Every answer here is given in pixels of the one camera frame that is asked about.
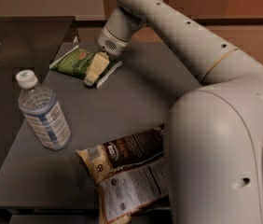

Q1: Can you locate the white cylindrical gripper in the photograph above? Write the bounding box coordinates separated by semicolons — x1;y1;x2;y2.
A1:
84;7;145;86

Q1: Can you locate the green jalapeno chip bag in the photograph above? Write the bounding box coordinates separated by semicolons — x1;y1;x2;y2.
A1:
49;45;123;89

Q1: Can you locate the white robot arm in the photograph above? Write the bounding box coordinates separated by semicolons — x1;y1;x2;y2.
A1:
98;0;263;224

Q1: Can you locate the brown chip bag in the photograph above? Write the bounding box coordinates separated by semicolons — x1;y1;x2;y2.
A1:
77;125;169;224

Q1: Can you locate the clear plastic water bottle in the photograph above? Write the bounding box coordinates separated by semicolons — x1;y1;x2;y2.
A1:
16;70;71;150

